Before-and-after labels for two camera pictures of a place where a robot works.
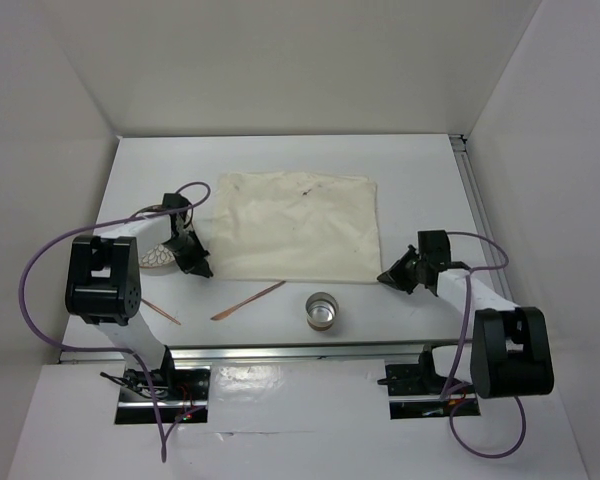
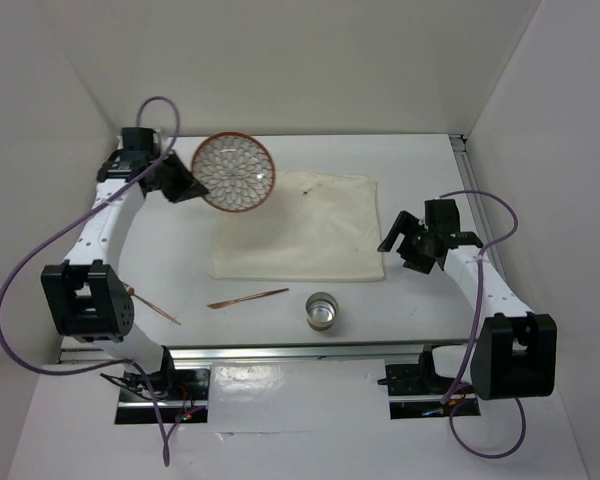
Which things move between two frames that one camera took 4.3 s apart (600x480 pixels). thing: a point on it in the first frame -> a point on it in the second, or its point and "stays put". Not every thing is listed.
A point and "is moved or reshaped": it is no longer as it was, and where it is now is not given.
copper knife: x=233 y=309 is moved or reshaped
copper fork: x=160 y=311 stays put
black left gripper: x=196 y=263 -> x=187 y=186
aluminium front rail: x=386 y=353 stays put
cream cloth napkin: x=295 y=226 stays put
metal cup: x=322 y=310 stays put
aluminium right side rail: x=479 y=213 stays put
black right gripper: x=395 y=276 -> x=406 y=223
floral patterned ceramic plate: x=160 y=260 -> x=236 y=168
